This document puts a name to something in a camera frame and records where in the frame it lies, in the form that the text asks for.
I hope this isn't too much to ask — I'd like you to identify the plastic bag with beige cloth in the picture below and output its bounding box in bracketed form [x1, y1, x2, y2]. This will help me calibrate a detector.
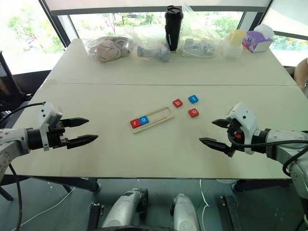
[82, 35, 133, 64]

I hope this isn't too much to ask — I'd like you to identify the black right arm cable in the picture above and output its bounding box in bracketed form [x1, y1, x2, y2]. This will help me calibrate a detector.
[227, 129, 308, 177]

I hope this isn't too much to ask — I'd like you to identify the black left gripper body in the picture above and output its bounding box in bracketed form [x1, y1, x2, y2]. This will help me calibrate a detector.
[48, 119, 70, 149]

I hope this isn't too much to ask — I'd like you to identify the clear plastic container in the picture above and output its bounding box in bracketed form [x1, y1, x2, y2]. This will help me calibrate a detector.
[220, 36, 244, 59]

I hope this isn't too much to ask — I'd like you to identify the bystander person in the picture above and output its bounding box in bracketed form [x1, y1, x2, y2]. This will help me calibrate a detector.
[293, 57, 308, 100]

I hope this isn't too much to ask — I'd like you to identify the wooden letter tray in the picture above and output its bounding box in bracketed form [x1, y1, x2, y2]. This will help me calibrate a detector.
[127, 106, 175, 134]

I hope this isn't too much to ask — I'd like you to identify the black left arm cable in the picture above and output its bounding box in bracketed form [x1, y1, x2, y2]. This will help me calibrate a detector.
[0, 102, 47, 231]

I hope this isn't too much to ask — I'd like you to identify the purple tissue box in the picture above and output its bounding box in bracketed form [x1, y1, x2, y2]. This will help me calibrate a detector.
[241, 23, 274, 54]

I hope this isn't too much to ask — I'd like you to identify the black travel tumbler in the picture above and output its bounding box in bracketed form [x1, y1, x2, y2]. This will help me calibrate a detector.
[164, 5, 184, 52]

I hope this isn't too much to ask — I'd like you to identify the silver robot leg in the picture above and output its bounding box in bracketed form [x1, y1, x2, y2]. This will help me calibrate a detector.
[170, 193, 201, 231]
[100, 187, 149, 231]

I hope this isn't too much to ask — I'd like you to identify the red letter tile o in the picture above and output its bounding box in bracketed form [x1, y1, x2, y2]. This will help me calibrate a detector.
[188, 107, 201, 118]

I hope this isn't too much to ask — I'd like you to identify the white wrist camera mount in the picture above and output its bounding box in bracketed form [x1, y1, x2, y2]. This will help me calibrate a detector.
[38, 101, 64, 152]
[225, 102, 260, 155]

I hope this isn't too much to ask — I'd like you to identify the yellow plastic cup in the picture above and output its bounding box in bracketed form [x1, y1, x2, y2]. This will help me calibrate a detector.
[227, 29, 246, 48]

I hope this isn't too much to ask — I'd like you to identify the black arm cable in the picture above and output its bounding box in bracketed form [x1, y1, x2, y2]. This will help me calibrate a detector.
[227, 129, 308, 177]
[0, 102, 47, 231]

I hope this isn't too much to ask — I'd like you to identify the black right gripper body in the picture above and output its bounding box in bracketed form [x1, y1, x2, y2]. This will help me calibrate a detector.
[227, 119, 246, 155]

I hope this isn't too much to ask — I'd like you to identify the window roller blind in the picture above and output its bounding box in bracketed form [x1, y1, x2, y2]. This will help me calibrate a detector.
[260, 0, 308, 37]
[44, 0, 274, 12]

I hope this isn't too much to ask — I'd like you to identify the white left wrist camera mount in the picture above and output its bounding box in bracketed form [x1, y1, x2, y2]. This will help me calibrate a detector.
[38, 101, 64, 152]

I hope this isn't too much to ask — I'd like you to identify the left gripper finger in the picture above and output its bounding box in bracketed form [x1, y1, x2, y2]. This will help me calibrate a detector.
[62, 117, 90, 128]
[66, 134, 99, 150]

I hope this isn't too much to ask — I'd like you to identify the white floor cable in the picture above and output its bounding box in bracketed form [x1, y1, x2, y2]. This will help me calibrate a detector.
[20, 187, 76, 227]
[199, 180, 210, 231]

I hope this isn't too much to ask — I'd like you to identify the plastic bag with grey parts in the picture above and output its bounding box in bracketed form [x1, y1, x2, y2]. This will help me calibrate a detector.
[128, 26, 172, 63]

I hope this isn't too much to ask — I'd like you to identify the dark table leg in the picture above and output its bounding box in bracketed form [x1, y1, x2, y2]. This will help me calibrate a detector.
[231, 179, 293, 193]
[23, 176, 102, 193]

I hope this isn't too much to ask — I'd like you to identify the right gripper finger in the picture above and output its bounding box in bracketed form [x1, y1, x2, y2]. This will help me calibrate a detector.
[211, 118, 233, 130]
[199, 137, 235, 158]

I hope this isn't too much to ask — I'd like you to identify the large clear plastic bag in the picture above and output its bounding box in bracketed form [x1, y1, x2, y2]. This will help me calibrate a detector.
[180, 4, 222, 59]

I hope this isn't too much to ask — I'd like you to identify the black floor stand bracket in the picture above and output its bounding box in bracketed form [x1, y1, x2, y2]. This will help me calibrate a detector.
[88, 203, 105, 231]
[219, 195, 242, 231]

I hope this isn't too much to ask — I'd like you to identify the silver left robot leg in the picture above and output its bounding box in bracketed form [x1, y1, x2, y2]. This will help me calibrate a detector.
[100, 187, 149, 231]

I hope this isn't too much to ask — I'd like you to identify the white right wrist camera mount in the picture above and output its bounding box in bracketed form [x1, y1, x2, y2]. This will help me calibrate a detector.
[225, 102, 260, 155]

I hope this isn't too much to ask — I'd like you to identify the black office chair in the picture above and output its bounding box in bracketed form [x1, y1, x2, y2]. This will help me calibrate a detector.
[0, 50, 34, 121]

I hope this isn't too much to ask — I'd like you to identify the silver right robot leg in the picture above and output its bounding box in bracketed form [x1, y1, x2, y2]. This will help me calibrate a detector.
[170, 193, 201, 231]

